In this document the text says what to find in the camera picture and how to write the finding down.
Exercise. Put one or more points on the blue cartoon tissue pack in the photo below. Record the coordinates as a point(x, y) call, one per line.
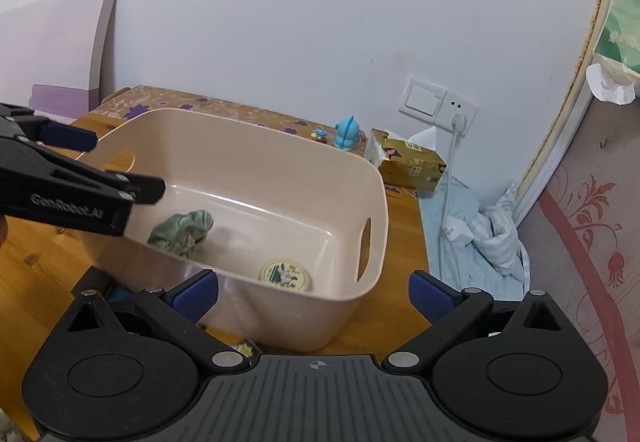
point(119, 293)

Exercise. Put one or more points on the gold tissue box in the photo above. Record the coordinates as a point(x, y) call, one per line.
point(403, 163)

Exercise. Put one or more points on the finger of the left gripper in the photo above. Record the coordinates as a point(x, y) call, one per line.
point(27, 166)
point(19, 122)

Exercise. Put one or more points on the white wall light switch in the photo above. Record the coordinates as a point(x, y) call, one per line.
point(422, 100)

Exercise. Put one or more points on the beige plastic storage basket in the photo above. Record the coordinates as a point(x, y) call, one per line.
point(295, 230)

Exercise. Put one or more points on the light blue bed blanket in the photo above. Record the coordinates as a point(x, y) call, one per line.
point(495, 261)

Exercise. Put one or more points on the white power adapter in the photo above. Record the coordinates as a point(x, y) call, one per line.
point(456, 231)

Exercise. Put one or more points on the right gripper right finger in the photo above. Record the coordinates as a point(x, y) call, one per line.
point(496, 363)

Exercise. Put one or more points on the pink purple board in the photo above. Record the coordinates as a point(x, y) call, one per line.
point(51, 56)

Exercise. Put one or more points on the floral patterned headboard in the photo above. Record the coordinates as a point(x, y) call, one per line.
point(582, 234)

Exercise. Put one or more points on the round yellow tin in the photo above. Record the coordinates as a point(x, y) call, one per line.
point(285, 274)

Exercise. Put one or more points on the white wall socket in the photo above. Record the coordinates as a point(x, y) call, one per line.
point(455, 113)

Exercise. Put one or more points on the blue cartoon figurine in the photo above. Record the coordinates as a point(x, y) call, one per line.
point(347, 134)

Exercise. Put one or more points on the purple cartoon card box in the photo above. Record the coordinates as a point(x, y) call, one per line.
point(248, 348)

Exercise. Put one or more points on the brown floral table mat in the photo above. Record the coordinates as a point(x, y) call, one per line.
point(210, 109)

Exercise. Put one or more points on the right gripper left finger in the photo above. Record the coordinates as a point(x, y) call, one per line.
point(139, 360)

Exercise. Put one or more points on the green crumpled cloth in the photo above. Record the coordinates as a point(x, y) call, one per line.
point(182, 234)

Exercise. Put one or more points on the green tissue pack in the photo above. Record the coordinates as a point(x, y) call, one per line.
point(613, 75)

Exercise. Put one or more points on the small colourful toy figure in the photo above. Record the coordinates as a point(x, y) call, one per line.
point(319, 135)

